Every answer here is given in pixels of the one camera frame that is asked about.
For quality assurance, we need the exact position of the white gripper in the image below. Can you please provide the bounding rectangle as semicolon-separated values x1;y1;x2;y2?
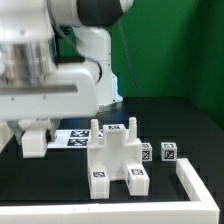
0;62;99;144

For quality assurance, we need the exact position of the white tagged cube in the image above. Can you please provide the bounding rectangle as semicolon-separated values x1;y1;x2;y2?
161;142;177;161
142;143;153;162

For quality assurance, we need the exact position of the white chair back frame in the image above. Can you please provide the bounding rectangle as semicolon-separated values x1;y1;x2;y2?
0;120;50;158

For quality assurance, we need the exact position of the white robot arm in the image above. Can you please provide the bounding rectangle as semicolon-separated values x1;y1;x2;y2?
0;0;134;140

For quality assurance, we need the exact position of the white U-shaped fence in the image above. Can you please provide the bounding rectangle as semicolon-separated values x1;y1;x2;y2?
0;158;220;224

